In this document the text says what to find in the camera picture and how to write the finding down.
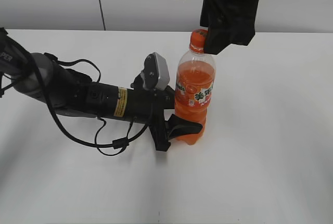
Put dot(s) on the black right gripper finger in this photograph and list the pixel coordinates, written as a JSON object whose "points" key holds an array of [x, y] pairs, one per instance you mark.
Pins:
{"points": [[218, 38], [241, 30]]}

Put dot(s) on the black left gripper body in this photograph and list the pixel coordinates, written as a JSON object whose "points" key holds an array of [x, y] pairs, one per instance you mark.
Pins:
{"points": [[148, 108]]}

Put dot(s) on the orange soda plastic bottle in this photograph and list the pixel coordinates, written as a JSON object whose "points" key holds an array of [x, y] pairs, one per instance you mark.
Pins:
{"points": [[193, 90]]}

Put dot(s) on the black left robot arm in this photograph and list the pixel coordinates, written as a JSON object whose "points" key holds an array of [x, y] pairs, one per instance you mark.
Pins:
{"points": [[67, 92]]}

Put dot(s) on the orange bottle cap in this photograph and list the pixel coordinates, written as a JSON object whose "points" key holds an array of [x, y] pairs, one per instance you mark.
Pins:
{"points": [[197, 40]]}

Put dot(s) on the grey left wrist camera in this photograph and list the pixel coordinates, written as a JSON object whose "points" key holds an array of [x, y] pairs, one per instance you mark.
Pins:
{"points": [[155, 74]]}

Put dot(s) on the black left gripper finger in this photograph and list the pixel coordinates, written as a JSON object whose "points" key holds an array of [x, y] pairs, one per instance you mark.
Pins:
{"points": [[171, 93], [176, 127]]}

